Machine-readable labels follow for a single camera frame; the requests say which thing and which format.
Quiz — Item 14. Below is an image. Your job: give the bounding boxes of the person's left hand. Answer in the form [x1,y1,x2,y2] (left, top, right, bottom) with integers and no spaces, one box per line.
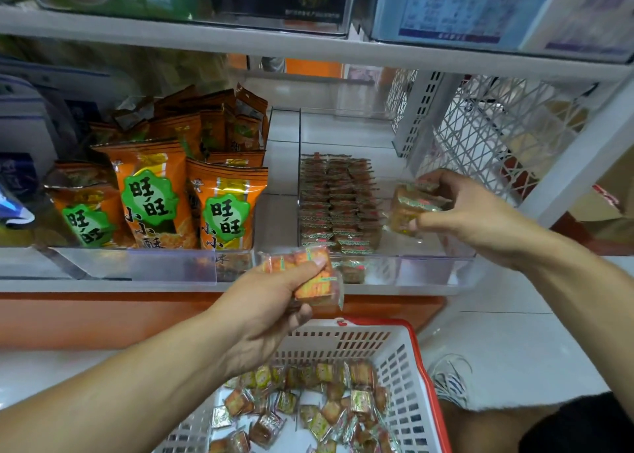
[206,259,328,378]

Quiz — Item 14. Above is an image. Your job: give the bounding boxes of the person's right hand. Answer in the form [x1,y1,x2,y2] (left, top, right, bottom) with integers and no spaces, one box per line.
[411,168,551,273]

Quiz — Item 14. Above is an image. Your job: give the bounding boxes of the bundle of snack packets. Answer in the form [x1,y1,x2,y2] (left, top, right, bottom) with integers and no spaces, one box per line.
[386,183,449,238]
[262,246,346,310]

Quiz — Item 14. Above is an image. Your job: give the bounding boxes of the pile of small snack packets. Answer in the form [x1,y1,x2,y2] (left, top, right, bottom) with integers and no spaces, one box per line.
[210,359,398,453]

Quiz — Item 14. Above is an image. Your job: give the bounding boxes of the row of small snack packets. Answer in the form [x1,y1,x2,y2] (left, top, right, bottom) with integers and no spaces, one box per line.
[299,153,384,283]

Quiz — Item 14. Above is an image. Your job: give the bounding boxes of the white basket with red rim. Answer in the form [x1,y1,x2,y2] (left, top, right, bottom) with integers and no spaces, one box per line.
[153,317,452,453]

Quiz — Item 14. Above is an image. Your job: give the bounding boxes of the white metal shelf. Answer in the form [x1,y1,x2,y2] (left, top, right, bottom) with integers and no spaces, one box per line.
[0,0,634,295]

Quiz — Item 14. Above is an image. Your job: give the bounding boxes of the person's right forearm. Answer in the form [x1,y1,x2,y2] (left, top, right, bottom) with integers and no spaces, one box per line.
[525,234,634,419]

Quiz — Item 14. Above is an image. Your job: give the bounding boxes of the person's left forearm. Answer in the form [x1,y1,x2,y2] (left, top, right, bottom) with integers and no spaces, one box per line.
[0,319,239,453]

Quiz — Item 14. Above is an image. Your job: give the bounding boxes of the clear plastic shelf front guard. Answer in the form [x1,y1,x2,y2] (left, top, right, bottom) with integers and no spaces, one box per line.
[0,247,261,285]

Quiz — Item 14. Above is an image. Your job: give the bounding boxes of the orange shelf base panel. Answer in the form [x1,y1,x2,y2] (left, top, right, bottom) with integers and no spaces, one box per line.
[0,291,447,352]

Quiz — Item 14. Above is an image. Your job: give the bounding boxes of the person's right shoe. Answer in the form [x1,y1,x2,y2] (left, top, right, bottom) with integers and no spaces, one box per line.
[431,353,479,409]

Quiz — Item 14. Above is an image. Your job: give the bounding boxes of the person's right leg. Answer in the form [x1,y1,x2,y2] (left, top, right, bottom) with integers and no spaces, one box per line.
[440,403,556,453]

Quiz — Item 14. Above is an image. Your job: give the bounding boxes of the person's black shorts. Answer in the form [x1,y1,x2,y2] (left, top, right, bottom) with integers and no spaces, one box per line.
[520,393,634,453]

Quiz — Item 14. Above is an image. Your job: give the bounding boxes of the white perforated side panel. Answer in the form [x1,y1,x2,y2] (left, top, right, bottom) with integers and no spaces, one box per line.
[386,69,620,209]

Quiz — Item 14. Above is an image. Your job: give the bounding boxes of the brown cardboard box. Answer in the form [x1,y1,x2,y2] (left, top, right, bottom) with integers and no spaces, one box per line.
[565,150,634,255]

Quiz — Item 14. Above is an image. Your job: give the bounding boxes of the group of orange snack bags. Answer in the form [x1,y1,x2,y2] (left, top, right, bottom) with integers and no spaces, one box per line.
[44,84,271,251]

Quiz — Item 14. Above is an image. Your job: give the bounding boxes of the blue product box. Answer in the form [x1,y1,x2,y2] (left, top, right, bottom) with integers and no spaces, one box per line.
[371,0,561,53]

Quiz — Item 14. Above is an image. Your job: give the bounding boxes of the blue white snack bag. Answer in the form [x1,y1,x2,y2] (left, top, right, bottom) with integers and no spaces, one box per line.
[0,185,36,227]

